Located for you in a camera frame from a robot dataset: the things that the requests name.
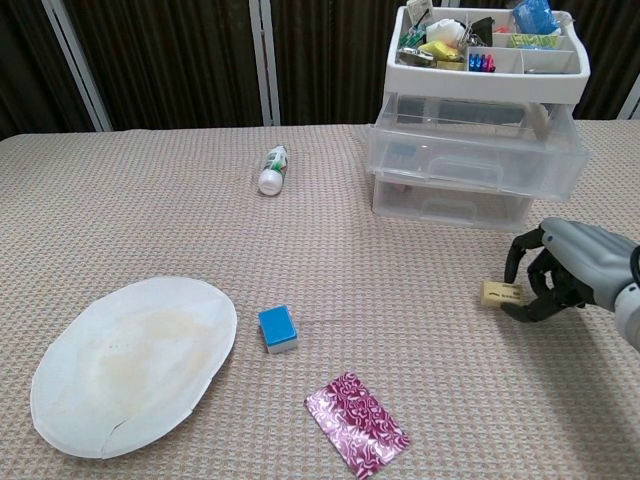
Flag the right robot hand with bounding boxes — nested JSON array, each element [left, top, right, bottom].
[[501, 218, 640, 324]]

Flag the yellow eraser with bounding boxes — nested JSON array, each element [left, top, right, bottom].
[[480, 280, 524, 307]]

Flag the white drawer organizer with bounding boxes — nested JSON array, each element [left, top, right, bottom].
[[367, 4, 592, 232]]

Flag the beige woven tablecloth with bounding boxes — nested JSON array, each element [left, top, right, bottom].
[[0, 118, 640, 480]]

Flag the black pleated curtain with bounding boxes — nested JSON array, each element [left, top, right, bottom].
[[64, 0, 266, 132], [272, 0, 401, 126], [0, 0, 96, 140], [549, 0, 640, 121]]

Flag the blue and red clips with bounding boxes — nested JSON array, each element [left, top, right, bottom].
[[468, 49, 496, 72]]

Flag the blue and green packet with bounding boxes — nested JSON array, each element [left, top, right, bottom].
[[507, 33, 560, 50]]

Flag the blue plastic pack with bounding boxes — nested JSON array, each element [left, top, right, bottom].
[[512, 0, 557, 32]]

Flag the black pouch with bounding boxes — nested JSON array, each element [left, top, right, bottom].
[[469, 17, 496, 47]]

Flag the yellow sponge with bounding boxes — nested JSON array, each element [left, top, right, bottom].
[[417, 40, 464, 64]]

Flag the white crumpled ball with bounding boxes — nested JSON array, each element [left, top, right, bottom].
[[427, 18, 469, 46]]

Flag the pink patterned card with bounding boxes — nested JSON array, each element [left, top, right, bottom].
[[304, 370, 412, 480]]

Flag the white tag card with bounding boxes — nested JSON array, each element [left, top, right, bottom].
[[405, 0, 436, 24]]

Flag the blue and white block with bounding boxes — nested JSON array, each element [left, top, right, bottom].
[[257, 304, 300, 356]]

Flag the white bottle green label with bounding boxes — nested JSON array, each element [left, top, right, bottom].
[[257, 144, 290, 196]]

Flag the white paper plate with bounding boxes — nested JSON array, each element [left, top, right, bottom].
[[29, 277, 239, 460]]

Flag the aluminium frame post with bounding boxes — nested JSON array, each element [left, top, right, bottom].
[[617, 82, 640, 120], [249, 0, 281, 126], [42, 0, 114, 132]]

